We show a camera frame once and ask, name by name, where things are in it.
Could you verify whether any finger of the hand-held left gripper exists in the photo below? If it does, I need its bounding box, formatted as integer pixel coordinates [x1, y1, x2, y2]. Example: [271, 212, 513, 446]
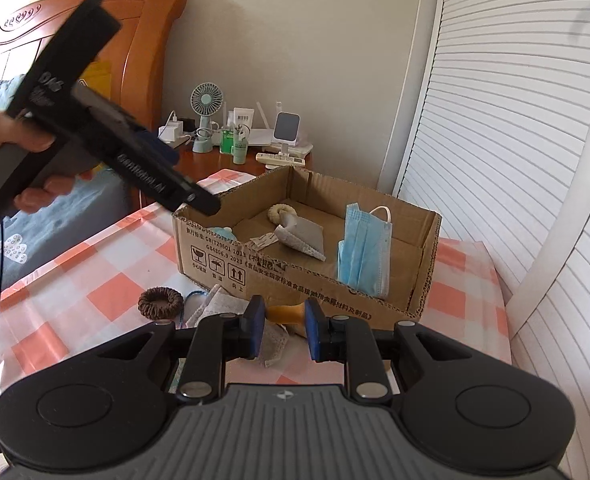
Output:
[167, 172, 222, 217]
[71, 82, 180, 167]

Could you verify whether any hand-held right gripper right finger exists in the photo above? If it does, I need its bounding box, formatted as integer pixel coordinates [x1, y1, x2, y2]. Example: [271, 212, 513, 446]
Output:
[303, 297, 476, 405]

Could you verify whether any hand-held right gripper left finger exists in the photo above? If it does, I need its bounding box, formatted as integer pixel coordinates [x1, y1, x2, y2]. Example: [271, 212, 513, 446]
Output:
[94, 295, 267, 404]

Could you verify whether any brown cardboard box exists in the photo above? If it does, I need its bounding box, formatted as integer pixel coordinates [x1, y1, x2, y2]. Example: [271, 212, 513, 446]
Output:
[171, 164, 444, 334]

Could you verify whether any cream scrunchie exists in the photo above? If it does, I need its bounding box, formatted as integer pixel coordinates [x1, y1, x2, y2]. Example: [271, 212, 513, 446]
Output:
[267, 203, 296, 226]

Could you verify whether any blue face mask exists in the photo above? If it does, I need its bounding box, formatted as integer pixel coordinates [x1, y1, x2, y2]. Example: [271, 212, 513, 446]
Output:
[337, 202, 394, 301]

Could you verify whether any grey cloth with white edge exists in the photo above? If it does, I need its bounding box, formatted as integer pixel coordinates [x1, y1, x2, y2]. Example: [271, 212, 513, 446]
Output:
[273, 209, 328, 262]

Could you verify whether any person's left hand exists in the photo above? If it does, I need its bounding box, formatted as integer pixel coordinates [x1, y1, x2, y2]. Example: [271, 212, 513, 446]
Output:
[0, 100, 77, 215]

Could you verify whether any wooden nightstand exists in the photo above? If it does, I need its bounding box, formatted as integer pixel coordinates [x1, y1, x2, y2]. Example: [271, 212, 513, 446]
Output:
[130, 149, 316, 212]

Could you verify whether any grey fabric pouch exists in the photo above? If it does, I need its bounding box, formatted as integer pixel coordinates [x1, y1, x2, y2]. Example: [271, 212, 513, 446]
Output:
[182, 283, 291, 369]

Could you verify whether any small green bottle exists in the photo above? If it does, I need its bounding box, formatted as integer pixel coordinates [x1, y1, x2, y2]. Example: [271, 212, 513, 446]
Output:
[232, 127, 250, 165]

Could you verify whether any small teal desk fan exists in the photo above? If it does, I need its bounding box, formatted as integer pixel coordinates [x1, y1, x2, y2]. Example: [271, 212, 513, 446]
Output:
[190, 82, 224, 154]

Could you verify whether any white router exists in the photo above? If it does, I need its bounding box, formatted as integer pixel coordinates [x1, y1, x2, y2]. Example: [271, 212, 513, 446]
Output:
[247, 102, 316, 159]

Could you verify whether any white remote control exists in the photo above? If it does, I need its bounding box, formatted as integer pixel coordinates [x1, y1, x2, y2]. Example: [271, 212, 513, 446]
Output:
[255, 152, 307, 167]

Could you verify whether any wooden bed headboard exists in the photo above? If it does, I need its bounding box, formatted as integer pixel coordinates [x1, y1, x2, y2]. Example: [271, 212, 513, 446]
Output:
[0, 0, 188, 212]

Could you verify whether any brown scrunchie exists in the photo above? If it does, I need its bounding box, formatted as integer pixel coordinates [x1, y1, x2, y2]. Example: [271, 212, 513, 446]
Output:
[138, 285, 184, 321]

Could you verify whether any grey blue bedsheet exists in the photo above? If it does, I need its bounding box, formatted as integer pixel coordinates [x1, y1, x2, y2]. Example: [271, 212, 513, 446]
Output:
[0, 77, 134, 302]

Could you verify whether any pink checkered tablecloth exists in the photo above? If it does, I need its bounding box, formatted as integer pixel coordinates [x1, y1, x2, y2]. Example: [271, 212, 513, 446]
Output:
[0, 167, 514, 412]

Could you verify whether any white louvered closet door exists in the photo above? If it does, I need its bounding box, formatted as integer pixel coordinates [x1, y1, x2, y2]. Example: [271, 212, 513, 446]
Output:
[504, 125, 590, 480]
[394, 0, 590, 281]

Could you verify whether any thin blue cord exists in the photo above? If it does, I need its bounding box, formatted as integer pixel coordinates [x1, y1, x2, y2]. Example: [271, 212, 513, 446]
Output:
[177, 289, 211, 324]

